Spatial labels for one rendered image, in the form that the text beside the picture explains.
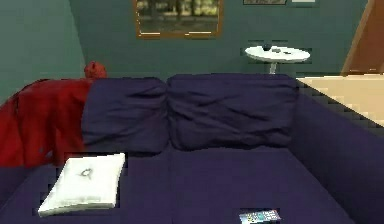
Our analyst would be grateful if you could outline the dark purple sofa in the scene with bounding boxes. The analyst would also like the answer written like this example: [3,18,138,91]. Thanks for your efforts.
[0,73,384,224]

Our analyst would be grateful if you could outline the wooden framed picture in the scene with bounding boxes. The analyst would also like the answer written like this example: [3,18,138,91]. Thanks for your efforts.
[134,0,223,40]

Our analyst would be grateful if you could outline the white round side table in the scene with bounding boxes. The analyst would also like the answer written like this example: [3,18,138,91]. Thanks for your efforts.
[244,44,312,75]

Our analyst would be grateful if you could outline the grey remote control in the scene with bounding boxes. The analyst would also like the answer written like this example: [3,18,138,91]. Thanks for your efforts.
[238,208,282,224]

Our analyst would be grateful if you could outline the white square cushion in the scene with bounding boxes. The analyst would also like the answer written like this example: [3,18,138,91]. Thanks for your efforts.
[37,152,126,218]

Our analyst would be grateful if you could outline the dark framed picture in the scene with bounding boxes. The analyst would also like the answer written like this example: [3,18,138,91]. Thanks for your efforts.
[242,0,288,6]

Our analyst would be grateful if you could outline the red blanket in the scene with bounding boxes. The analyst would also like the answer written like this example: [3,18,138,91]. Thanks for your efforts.
[0,60,108,169]

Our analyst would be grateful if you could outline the brown wooden door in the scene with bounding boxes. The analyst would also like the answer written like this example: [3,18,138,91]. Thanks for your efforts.
[340,0,384,76]

